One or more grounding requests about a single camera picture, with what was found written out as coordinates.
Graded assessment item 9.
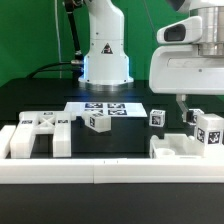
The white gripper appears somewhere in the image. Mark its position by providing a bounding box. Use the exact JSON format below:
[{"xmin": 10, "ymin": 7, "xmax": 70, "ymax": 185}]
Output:
[{"xmin": 149, "ymin": 45, "xmax": 224, "ymax": 122}]

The white chair seat block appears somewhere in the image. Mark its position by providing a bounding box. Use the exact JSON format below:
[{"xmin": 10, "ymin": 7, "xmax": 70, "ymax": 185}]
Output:
[{"xmin": 149, "ymin": 133, "xmax": 203, "ymax": 159}]

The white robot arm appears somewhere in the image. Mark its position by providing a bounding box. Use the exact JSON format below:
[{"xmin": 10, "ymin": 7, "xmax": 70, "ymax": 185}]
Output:
[{"xmin": 79, "ymin": 0, "xmax": 224, "ymax": 111}]

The white tagged cube far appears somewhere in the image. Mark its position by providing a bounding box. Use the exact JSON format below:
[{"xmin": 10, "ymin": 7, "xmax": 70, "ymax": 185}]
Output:
[{"xmin": 187, "ymin": 109, "xmax": 203, "ymax": 125}]

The white tagged cube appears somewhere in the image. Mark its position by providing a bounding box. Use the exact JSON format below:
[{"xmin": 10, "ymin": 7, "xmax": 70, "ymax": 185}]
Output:
[
  {"xmin": 149, "ymin": 109, "xmax": 166, "ymax": 127},
  {"xmin": 187, "ymin": 109, "xmax": 203, "ymax": 125}
]

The white tagged cube near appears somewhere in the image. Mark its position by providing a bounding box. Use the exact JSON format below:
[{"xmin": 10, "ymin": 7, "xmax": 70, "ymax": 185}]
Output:
[{"xmin": 149, "ymin": 109, "xmax": 166, "ymax": 127}]

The white marker sheet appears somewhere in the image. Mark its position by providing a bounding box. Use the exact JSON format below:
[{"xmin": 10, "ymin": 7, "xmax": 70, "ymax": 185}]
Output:
[{"xmin": 64, "ymin": 102, "xmax": 147, "ymax": 117}]

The white U-shaped border fence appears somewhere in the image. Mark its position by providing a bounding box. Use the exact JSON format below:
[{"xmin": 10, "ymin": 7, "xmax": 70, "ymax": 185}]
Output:
[{"xmin": 0, "ymin": 125, "xmax": 224, "ymax": 184}]

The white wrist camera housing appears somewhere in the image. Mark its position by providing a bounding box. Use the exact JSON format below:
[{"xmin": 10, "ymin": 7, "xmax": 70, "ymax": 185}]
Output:
[{"xmin": 157, "ymin": 16, "xmax": 203, "ymax": 44}]

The black cable bundle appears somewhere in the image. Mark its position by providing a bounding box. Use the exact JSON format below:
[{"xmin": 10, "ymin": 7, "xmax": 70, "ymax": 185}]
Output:
[{"xmin": 26, "ymin": 0, "xmax": 85, "ymax": 80}]

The white chair back frame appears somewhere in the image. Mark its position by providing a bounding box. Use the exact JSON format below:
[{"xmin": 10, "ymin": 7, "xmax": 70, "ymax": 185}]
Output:
[{"xmin": 10, "ymin": 111, "xmax": 76, "ymax": 159}]

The white thin cable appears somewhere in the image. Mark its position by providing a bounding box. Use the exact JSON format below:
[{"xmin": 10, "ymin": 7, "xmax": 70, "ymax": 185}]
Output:
[{"xmin": 54, "ymin": 0, "xmax": 64, "ymax": 80}]

